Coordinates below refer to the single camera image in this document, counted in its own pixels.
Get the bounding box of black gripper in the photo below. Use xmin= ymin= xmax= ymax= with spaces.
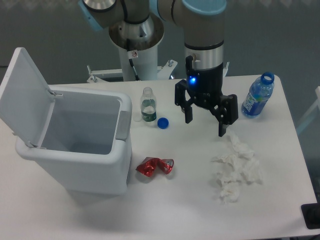
xmin=174 ymin=55 xmax=239 ymax=137

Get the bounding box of crushed red can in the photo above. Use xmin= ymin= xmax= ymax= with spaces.
xmin=135 ymin=157 xmax=175 ymax=178

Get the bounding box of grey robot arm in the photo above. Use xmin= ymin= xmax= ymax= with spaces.
xmin=79 ymin=0 xmax=239 ymax=136

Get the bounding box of blue bottle cap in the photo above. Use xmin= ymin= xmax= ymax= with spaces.
xmin=157 ymin=117 xmax=169 ymax=130

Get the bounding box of clear plastic bottle green label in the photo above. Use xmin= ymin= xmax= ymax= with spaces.
xmin=140 ymin=87 xmax=157 ymax=127

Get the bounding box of blue plastic bottle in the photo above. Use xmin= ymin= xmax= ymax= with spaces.
xmin=241 ymin=72 xmax=275 ymax=118

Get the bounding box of white bottle cap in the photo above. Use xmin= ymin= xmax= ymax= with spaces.
xmin=132 ymin=114 xmax=142 ymax=122

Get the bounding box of crumpled white tissue paper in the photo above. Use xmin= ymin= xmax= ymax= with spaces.
xmin=211 ymin=130 xmax=263 ymax=204

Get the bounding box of white trash bin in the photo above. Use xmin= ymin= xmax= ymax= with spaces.
xmin=0 ymin=47 xmax=132 ymax=195

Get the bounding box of black device at edge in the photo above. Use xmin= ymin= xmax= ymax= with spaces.
xmin=301 ymin=203 xmax=320 ymax=230

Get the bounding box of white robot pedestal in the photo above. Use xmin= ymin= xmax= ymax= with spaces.
xmin=86 ymin=15 xmax=179 ymax=84

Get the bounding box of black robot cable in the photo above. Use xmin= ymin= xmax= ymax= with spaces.
xmin=126 ymin=38 xmax=141 ymax=82

